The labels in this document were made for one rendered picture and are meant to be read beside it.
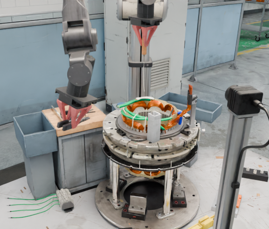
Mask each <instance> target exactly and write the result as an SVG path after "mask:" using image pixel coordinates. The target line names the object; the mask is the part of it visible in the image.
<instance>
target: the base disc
mask: <svg viewBox="0 0 269 229"><path fill-rule="evenodd" d="M125 173H128V171H127V170H126V169H125V167H124V168H121V169H120V178H121V179H124V180H127V184H126V185H125V186H124V187H123V189H122V190H121V191H120V199H122V200H123V202H122V204H123V207H124V205H125V203H126V204H127V202H126V200H125V199H124V196H123V194H124V191H125V189H126V188H127V187H128V186H129V185H131V184H133V183H135V182H139V181H152V182H157V183H160V184H162V185H164V180H162V179H150V178H145V177H143V176H136V177H132V178H129V179H126V178H125V177H124V176H123V175H124V174H125ZM111 181H112V173H110V179H107V180H104V181H101V182H100V183H99V185H98V186H97V188H96V192H95V202H96V206H97V208H98V210H99V212H100V213H101V214H102V216H103V217H104V218H105V219H107V220H108V221H109V222H111V223H112V224H114V225H116V226H118V227H120V228H129V227H132V228H133V229H177V228H180V227H182V226H183V225H185V224H187V223H188V222H189V221H191V220H192V219H193V218H194V216H195V215H196V213H197V211H198V209H199V206H200V196H199V193H198V190H197V188H196V187H195V186H194V184H193V183H192V182H191V181H190V180H189V179H188V178H187V177H185V176H184V175H182V174H180V180H179V182H180V183H181V184H182V185H183V187H182V188H183V190H184V192H185V196H186V203H187V207H186V208H184V207H172V200H170V208H172V209H174V211H175V214H174V215H172V216H169V217H167V218H164V219H159V218H157V216H156V214H157V212H160V211H162V208H160V209H155V210H148V211H147V214H146V218H145V221H143V220H137V219H130V218H124V217H122V210H123V207H122V208H121V209H116V208H114V206H113V204H112V203H111V202H110V200H109V199H110V197H111V196H112V193H110V192H107V191H106V187H107V185H108V184H109V183H110V182H111Z"/></svg>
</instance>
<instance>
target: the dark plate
mask: <svg viewBox="0 0 269 229"><path fill-rule="evenodd" d="M163 191H164V186H163V185H161V184H158V183H154V182H137V183H133V184H131V185H129V186H128V187H127V188H126V189H125V191H124V194H123V196H124V199H125V200H126V202H127V203H128V204H130V195H131V192H133V193H138V194H146V195H147V210H155V209H160V208H162V204H163Z"/></svg>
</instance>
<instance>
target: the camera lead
mask: <svg viewBox="0 0 269 229"><path fill-rule="evenodd" d="M252 105H253V106H254V107H255V108H257V109H262V110H264V111H265V112H266V114H267V117H268V119H269V111H268V110H267V109H266V108H265V107H264V106H263V103H261V102H260V101H258V100H253V102H252ZM268 145H269V140H268V141H267V142H266V143H265V144H264V145H249V146H245V147H244V148H243V149H242V150H241V152H240V156H239V160H238V164H237V170H236V175H235V181H234V182H232V186H231V187H232V188H233V194H232V200H231V205H230V213H229V218H228V224H227V229H229V228H230V221H231V216H232V210H233V205H234V199H235V192H236V189H239V187H240V183H239V182H238V175H239V169H240V163H241V159H242V156H243V152H244V151H245V150H246V149H249V148H256V149H259V148H264V147H266V146H268Z"/></svg>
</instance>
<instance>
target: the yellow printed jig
mask: <svg viewBox="0 0 269 229"><path fill-rule="evenodd" d="M214 217H215V215H212V216H211V217H209V216H207V215H206V216H205V217H203V218H201V219H199V221H198V223H196V224H195V225H193V226H191V227H190V228H188V229H208V228H210V227H211V226H213V223H214Z"/></svg>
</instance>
